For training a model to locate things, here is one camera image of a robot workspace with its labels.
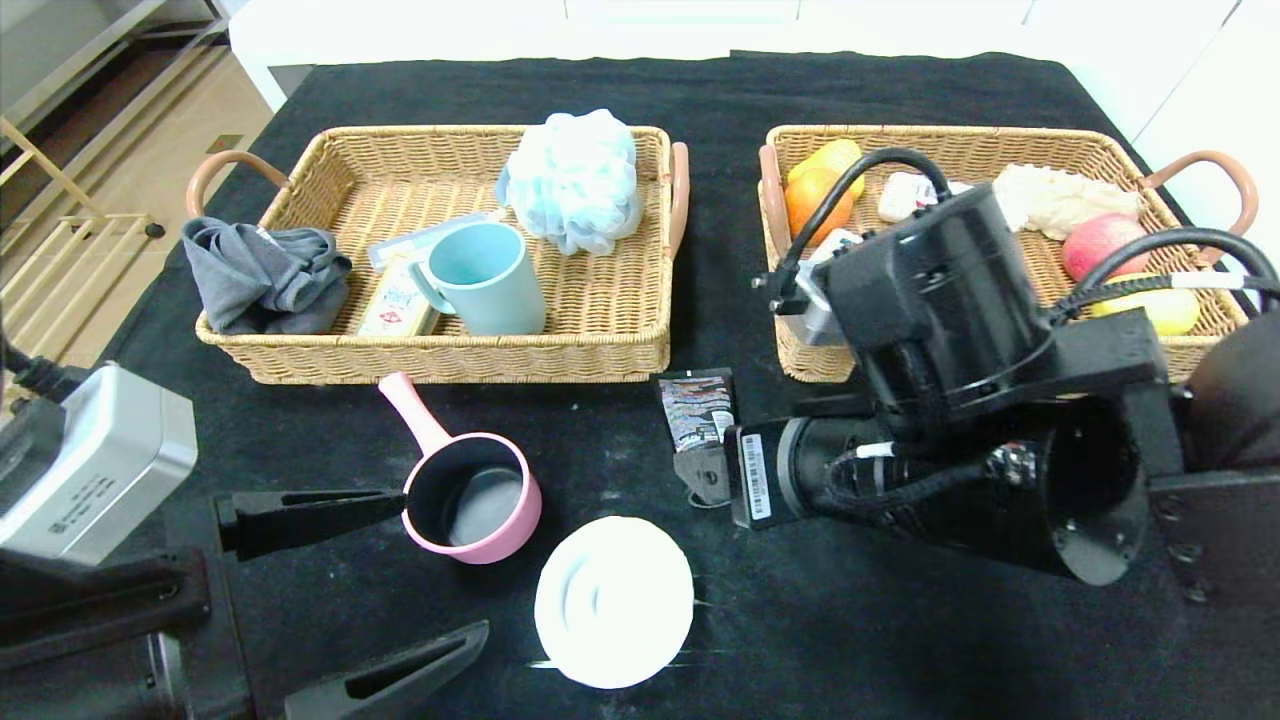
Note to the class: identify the yellowish printed soap box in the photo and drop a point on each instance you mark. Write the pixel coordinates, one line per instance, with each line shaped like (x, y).
(393, 303)

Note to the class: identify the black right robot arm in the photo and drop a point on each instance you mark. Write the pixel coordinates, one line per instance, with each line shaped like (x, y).
(950, 300)

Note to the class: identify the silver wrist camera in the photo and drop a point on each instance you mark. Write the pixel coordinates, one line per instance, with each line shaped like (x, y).
(100, 470)
(815, 320)

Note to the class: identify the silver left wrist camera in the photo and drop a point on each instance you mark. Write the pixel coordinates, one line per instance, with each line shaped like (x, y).
(100, 470)

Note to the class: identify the white yogurt drink bottle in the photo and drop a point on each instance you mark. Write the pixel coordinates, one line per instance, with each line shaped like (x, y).
(900, 197)

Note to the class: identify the black cosmetic tube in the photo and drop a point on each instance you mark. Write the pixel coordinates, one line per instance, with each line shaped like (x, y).
(695, 405)

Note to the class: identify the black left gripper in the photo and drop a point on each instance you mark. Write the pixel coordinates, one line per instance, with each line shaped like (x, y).
(228, 525)

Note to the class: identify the white bench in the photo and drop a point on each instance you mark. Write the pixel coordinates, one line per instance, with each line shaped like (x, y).
(280, 40)

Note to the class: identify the teal ceramic mug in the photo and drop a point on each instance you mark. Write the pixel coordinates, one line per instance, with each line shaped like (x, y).
(498, 298)

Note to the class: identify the wooden rack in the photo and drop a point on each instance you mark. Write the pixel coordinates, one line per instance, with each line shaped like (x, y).
(45, 160)

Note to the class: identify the white round plate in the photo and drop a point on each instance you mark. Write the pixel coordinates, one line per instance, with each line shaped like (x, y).
(613, 600)

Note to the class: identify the red apple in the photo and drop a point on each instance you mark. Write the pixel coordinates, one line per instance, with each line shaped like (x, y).
(1095, 245)

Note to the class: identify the orange fruit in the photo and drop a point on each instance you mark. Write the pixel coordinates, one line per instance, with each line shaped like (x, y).
(805, 205)

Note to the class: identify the light blue bath loofah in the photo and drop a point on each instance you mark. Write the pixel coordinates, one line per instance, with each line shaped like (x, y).
(573, 178)

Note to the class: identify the grey crumpled cloth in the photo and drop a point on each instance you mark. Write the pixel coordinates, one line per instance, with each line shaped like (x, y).
(258, 278)

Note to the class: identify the yellow mango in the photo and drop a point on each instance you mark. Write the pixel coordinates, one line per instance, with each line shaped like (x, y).
(835, 155)

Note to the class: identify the wicker basket holding household items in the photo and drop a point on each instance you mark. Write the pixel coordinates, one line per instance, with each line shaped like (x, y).
(600, 300)

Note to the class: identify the yellow lemon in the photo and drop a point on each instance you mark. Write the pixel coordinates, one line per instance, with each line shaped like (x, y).
(1175, 310)

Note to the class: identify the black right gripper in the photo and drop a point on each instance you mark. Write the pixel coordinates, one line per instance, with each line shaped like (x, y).
(752, 472)

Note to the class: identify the black tablecloth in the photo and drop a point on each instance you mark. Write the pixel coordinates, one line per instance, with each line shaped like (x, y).
(300, 620)

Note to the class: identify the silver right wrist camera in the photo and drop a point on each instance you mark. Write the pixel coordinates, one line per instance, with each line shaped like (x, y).
(815, 320)

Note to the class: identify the wicker basket holding food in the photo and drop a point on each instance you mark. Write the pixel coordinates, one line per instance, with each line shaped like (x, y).
(1000, 150)

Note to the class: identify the low wooden shelf unit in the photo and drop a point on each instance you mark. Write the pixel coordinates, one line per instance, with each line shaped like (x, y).
(60, 40)

